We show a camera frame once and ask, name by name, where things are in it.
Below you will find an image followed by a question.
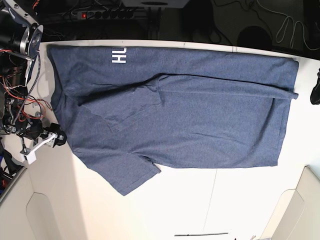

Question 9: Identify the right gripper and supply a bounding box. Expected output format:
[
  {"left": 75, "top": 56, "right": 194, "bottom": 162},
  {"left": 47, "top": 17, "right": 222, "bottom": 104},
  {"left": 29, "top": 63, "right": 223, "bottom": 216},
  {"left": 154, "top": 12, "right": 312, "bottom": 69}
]
[{"left": 14, "top": 121, "right": 67, "bottom": 147}]

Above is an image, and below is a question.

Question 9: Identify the blue grey t-shirt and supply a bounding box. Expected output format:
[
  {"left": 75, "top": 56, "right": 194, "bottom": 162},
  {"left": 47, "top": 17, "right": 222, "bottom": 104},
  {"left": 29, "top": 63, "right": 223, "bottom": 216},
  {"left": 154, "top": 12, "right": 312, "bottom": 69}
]
[{"left": 47, "top": 45, "right": 299, "bottom": 196}]

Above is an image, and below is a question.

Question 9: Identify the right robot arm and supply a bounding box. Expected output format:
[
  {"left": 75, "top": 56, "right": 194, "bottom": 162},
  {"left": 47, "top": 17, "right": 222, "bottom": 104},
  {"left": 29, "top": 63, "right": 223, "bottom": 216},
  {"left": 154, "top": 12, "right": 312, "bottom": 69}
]
[{"left": 0, "top": 0, "right": 67, "bottom": 147}]

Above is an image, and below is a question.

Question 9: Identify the dark clutter at left edge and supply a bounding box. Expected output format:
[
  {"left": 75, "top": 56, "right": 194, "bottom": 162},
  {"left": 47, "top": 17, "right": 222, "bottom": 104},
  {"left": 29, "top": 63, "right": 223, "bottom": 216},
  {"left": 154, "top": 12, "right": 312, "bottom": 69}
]
[{"left": 0, "top": 137, "right": 26, "bottom": 199}]

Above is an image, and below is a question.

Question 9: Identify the black power strip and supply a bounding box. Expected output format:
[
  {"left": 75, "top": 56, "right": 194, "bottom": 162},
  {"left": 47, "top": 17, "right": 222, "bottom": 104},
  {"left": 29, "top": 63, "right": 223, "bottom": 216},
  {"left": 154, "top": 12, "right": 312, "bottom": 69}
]
[{"left": 71, "top": 9, "right": 135, "bottom": 20}]

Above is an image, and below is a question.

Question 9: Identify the braided camera cable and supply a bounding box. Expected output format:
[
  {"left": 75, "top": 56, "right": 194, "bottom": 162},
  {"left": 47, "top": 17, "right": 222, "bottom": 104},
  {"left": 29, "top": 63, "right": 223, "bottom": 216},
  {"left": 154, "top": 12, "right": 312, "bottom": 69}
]
[{"left": 14, "top": 48, "right": 42, "bottom": 123}]

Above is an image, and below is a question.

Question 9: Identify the white cable on floor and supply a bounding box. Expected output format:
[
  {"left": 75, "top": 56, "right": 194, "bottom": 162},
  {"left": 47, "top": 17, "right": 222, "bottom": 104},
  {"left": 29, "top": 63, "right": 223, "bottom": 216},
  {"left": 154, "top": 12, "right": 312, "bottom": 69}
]
[{"left": 257, "top": 0, "right": 320, "bottom": 51}]

